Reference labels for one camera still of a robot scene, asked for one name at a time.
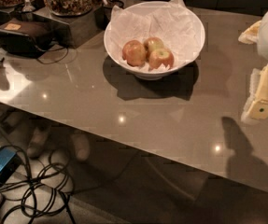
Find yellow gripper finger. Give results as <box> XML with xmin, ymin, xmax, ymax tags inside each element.
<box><xmin>238</xmin><ymin>21</ymin><xmax>261</xmax><ymax>44</ymax></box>
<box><xmin>241</xmin><ymin>64</ymin><xmax>268</xmax><ymax>124</ymax></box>

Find red apple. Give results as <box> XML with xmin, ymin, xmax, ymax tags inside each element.
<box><xmin>122</xmin><ymin>40</ymin><xmax>146</xmax><ymax>66</ymax></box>
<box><xmin>148</xmin><ymin>48</ymin><xmax>175</xmax><ymax>69</ymax></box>
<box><xmin>144</xmin><ymin>37</ymin><xmax>164</xmax><ymax>53</ymax></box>

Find white ceramic bowl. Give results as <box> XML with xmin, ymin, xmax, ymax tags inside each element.
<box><xmin>103</xmin><ymin>0</ymin><xmax>206</xmax><ymax>81</ymax></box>

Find white paper liner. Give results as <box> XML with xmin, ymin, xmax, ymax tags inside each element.
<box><xmin>109</xmin><ymin>0</ymin><xmax>203</xmax><ymax>73</ymax></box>

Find black cup with spoon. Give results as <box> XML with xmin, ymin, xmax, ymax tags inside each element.
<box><xmin>92</xmin><ymin>0</ymin><xmax>124</xmax><ymax>30</ymax></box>

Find dark square riser block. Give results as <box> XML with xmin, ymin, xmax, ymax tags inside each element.
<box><xmin>34</xmin><ymin>7</ymin><xmax>104</xmax><ymax>49</ymax></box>

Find metal serving spoon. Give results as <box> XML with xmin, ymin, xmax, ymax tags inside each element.
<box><xmin>22</xmin><ymin>0</ymin><xmax>35</xmax><ymax>12</ymax></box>

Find black VR headset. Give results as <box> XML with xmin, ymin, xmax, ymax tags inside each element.
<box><xmin>0</xmin><ymin>19</ymin><xmax>54</xmax><ymax>58</ymax></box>

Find blue foot pedal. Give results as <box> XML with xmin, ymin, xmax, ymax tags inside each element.
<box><xmin>0</xmin><ymin>147</ymin><xmax>21</xmax><ymax>187</ymax></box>

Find headset black cable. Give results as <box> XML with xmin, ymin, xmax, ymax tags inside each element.
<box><xmin>35</xmin><ymin>44</ymin><xmax>70</xmax><ymax>65</ymax></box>

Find black floor cable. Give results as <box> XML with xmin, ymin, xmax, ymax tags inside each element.
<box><xmin>0</xmin><ymin>145</ymin><xmax>77</xmax><ymax>224</ymax></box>

